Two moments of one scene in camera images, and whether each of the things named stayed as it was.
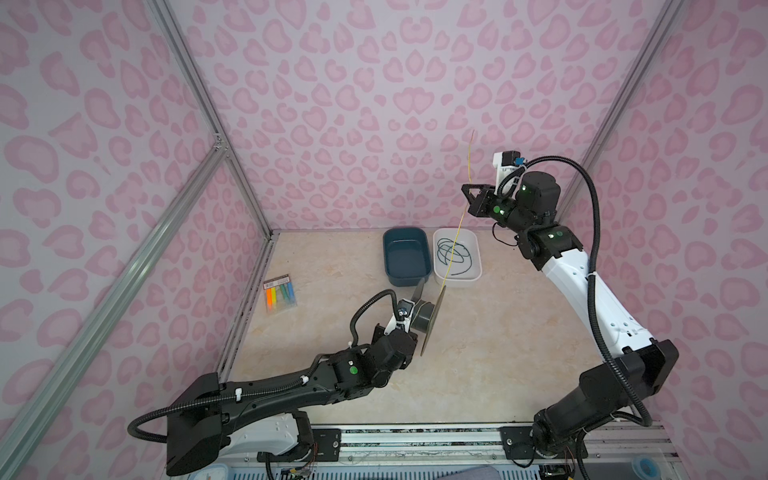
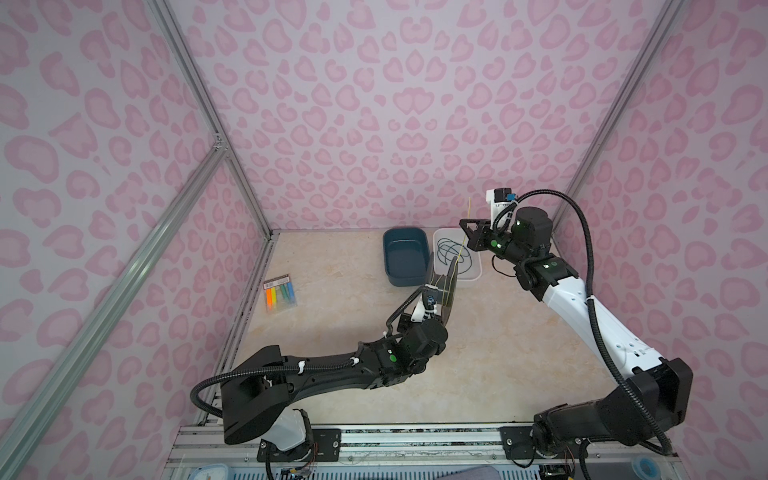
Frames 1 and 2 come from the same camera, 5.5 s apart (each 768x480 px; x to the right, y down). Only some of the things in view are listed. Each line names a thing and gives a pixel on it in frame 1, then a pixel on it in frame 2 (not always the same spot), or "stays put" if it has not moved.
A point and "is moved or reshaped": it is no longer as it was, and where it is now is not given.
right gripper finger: (471, 198) -> (480, 225)
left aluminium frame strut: (207, 98) stays put
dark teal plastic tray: (407, 256) stays put
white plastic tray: (466, 265) stays put
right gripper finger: (482, 205) -> (478, 242)
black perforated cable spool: (425, 318) is moved or reshaped
